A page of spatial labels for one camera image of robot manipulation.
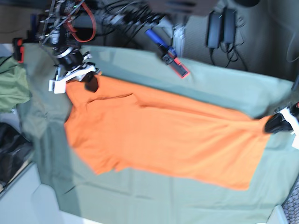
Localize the orange T-shirt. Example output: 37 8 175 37
64 75 270 190

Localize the olive green garment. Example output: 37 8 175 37
0 56 30 113

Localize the black power strip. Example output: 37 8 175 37
109 12 164 25

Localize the black power adapter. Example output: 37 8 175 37
222 7 236 44
206 11 222 49

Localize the black plastic bag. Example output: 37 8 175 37
0 122 33 188

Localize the green table cloth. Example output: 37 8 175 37
18 43 299 224

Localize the grey patterned chair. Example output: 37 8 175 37
282 182 299 224

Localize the robot arm at right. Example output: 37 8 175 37
39 0 99 94

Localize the blue clamp at left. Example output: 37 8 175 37
12 14 46 63

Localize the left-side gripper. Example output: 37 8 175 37
264 102 299 135

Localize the aluminium frame post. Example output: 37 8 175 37
172 23 186 57

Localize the black power adapter left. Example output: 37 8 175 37
206 11 222 49

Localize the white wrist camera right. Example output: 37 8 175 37
48 80 66 94

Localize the black power adapter right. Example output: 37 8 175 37
222 7 236 44

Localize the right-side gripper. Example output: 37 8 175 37
55 53 100 92

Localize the blue orange bar clamp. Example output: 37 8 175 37
145 28 190 79

